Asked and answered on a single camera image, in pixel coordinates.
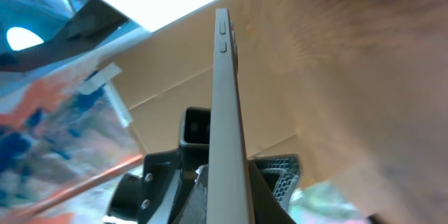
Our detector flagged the colourful painted board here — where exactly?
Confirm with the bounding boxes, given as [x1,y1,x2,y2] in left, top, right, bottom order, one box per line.
[0,0,151,224]

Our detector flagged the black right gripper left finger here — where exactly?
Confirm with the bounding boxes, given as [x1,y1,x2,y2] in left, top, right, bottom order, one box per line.
[106,107,211,223]

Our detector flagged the brown cardboard panel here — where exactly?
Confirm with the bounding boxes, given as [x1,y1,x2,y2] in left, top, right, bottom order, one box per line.
[97,0,316,190]

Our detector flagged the gold Galaxy smartphone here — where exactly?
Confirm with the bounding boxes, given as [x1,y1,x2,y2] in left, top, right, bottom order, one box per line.
[206,8,255,223]

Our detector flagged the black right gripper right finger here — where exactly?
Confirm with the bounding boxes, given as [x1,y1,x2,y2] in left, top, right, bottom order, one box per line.
[248,154,301,224]

